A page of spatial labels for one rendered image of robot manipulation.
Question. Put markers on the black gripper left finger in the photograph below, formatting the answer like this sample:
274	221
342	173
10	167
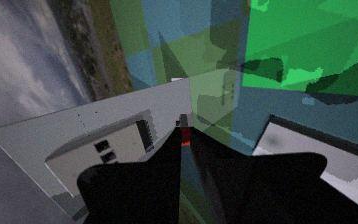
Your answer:
156	179

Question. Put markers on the green square mat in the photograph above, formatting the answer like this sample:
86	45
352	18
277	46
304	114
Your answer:
307	45

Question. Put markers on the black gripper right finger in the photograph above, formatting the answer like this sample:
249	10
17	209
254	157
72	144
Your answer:
228	177

